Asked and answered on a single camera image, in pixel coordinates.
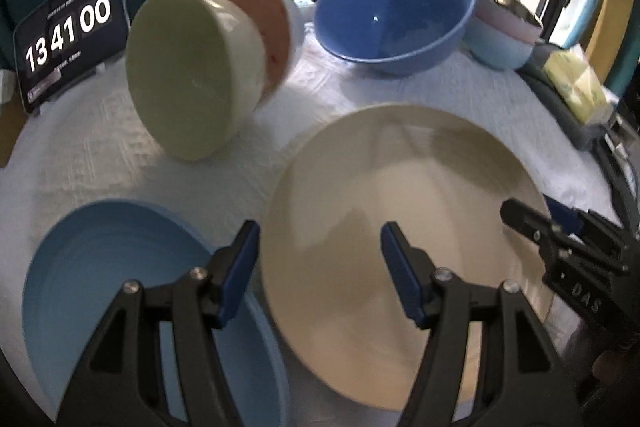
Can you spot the pale green bowl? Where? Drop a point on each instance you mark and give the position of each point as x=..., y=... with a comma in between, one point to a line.
x=195, y=71

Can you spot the person's right hand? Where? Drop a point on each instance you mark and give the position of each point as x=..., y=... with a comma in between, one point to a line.
x=612, y=365

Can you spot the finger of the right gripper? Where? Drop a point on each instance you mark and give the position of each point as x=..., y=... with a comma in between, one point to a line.
x=552, y=243
x=570, y=220

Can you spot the beige round plate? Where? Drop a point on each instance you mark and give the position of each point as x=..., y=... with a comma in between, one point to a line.
x=369, y=208

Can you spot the large dark blue bowl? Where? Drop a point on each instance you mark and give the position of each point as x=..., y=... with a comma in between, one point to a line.
x=395, y=37

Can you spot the tablet showing clock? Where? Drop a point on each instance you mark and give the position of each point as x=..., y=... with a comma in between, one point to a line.
x=62, y=41

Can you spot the yellow tissue pack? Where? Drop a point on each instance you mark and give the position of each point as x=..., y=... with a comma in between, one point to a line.
x=579, y=86

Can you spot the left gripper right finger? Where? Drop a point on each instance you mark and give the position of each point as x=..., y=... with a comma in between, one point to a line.
x=488, y=360

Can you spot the white textured tablecloth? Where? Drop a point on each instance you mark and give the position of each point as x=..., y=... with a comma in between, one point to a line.
x=89, y=144

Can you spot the dark grey folded cloth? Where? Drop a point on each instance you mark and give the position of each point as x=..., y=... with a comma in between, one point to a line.
x=582, y=136

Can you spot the pink strawberry ceramic bowl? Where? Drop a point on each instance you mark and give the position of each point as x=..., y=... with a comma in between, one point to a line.
x=281, y=26

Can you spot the light blue plate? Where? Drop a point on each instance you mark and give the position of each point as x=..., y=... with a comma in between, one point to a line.
x=80, y=266

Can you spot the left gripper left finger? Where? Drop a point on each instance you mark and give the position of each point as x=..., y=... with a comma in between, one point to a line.
x=118, y=380

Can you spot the light blue small bowl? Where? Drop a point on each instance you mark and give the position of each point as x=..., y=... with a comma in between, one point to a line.
x=494, y=48

